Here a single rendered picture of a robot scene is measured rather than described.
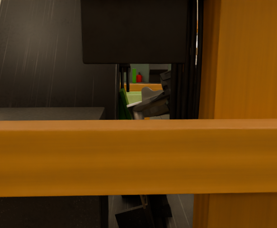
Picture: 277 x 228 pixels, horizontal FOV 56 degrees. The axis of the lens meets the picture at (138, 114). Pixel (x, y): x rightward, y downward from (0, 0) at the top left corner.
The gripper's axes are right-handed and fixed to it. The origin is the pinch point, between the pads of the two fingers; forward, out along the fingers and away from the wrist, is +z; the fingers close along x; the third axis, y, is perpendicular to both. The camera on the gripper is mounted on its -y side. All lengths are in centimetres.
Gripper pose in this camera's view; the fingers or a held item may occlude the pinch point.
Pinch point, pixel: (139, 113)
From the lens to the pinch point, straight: 69.4
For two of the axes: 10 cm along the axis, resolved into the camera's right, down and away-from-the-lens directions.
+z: -9.4, 3.4, 0.2
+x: -1.8, -4.5, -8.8
